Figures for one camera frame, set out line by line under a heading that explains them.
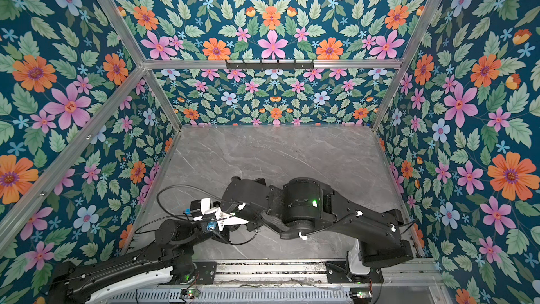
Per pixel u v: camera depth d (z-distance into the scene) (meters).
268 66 0.93
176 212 0.88
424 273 0.75
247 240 0.41
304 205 0.31
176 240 0.48
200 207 0.47
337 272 0.72
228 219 0.39
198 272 0.73
